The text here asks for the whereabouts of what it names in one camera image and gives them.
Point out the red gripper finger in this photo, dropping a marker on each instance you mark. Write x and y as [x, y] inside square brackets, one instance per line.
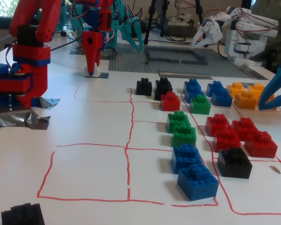
[90, 47]

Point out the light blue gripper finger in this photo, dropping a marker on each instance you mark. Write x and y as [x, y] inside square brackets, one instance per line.
[275, 80]
[279, 100]

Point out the black tripod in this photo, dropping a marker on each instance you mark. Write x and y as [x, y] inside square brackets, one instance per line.
[150, 21]

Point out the small brown paper scrap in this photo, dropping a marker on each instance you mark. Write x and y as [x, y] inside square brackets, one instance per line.
[275, 169]

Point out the dark grey lego frame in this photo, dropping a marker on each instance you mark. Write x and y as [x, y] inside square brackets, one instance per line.
[152, 55]

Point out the black brick bottom left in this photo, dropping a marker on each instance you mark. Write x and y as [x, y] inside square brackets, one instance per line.
[22, 214]

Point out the black lego block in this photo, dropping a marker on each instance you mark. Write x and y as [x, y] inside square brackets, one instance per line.
[235, 164]
[165, 84]
[144, 87]
[158, 95]

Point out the blue lego block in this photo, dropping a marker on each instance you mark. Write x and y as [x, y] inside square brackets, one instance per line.
[186, 158]
[221, 98]
[197, 185]
[215, 86]
[188, 97]
[192, 85]

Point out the red lego block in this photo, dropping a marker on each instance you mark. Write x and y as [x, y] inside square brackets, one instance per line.
[244, 127]
[261, 145]
[227, 140]
[170, 102]
[216, 124]

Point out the blue and red gripper body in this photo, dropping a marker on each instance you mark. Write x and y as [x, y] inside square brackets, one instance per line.
[92, 44]

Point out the black tripod leg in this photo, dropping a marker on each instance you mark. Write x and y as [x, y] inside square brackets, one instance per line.
[198, 10]

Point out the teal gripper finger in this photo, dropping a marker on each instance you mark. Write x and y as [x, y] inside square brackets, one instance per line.
[139, 30]
[128, 32]

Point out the small black round object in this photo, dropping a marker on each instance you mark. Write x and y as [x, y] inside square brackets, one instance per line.
[63, 34]

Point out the crumpled grey tape under base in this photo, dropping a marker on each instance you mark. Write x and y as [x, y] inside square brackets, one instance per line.
[18, 118]

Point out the grey lego baseplate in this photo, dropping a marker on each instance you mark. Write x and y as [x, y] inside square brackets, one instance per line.
[131, 63]

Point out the yellow lego block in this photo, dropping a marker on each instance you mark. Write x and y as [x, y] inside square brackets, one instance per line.
[271, 96]
[234, 87]
[256, 88]
[244, 100]

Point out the green lego block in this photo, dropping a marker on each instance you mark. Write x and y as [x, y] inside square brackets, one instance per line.
[200, 105]
[185, 137]
[179, 122]

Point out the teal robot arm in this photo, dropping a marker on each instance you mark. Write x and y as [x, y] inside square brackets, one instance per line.
[119, 9]

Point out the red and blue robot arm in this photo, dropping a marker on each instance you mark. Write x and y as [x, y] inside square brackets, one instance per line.
[35, 21]

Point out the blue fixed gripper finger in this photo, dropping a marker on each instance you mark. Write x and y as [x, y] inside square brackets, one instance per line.
[104, 38]

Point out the dark olive garment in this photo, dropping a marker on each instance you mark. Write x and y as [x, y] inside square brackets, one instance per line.
[279, 44]

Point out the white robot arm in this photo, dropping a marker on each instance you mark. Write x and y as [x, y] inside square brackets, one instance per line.
[246, 35]

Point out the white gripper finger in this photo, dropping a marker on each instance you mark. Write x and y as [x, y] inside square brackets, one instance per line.
[198, 34]
[207, 41]

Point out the white lego block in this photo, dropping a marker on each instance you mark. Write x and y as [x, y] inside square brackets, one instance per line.
[98, 72]

